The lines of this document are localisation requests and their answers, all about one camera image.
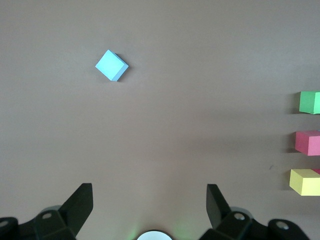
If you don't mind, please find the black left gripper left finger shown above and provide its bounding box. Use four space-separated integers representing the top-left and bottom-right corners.
0 183 94 240

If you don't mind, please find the blue foam block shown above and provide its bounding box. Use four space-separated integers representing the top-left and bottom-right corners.
94 49 130 83

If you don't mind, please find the green foam block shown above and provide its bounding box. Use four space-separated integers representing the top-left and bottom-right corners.
298 90 320 115

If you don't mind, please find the brown paper table cover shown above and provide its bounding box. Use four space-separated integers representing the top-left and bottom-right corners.
0 0 320 240

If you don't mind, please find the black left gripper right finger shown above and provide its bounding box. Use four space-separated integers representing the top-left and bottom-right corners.
199 184 311 240

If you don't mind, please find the yellow foam block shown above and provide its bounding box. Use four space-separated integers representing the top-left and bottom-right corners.
289 168 320 197

